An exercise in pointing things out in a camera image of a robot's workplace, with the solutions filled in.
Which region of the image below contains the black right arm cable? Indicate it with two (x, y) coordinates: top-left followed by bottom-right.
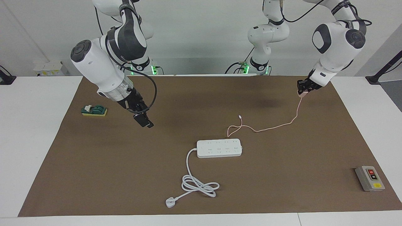
(94, 6), (158, 114)

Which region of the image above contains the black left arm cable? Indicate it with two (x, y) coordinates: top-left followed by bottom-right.
(280, 0), (373, 27)

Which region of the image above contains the black stand foot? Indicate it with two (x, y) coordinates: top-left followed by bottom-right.
(0, 65), (17, 85)

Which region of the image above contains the black angled stand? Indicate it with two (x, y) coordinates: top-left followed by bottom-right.
(365, 50), (402, 85)

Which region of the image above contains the white power cord with plug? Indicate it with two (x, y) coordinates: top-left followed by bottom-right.
(165, 148), (220, 209)

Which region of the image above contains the white power strip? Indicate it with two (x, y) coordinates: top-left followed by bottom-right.
(197, 138), (243, 159)

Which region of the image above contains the grey push-button switch box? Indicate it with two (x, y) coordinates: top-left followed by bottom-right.
(355, 165), (386, 192)

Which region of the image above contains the white box with yellow labels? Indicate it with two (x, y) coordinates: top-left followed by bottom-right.
(33, 60), (65, 77)

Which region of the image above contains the pink charging cable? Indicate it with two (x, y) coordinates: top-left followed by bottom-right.
(226, 95), (304, 138)

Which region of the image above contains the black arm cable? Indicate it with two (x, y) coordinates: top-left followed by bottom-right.
(280, 0), (373, 27)
(94, 6), (158, 114)

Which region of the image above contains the brown table mat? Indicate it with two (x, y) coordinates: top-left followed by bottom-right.
(18, 75), (402, 217)

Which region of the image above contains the green knife switch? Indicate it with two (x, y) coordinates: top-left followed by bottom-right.
(81, 104), (108, 117)

